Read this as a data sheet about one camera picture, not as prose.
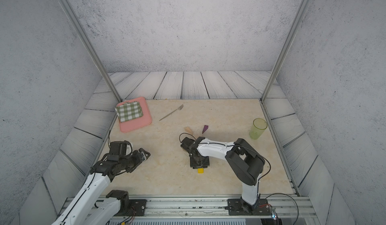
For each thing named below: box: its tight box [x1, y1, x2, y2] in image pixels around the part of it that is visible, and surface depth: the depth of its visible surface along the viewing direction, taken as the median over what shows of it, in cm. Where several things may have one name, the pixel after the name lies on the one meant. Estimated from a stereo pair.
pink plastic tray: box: [116, 96, 152, 133], surface depth 113 cm
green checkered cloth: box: [114, 101, 144, 123], surface depth 114 cm
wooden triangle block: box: [184, 126, 193, 135], surface depth 104 cm
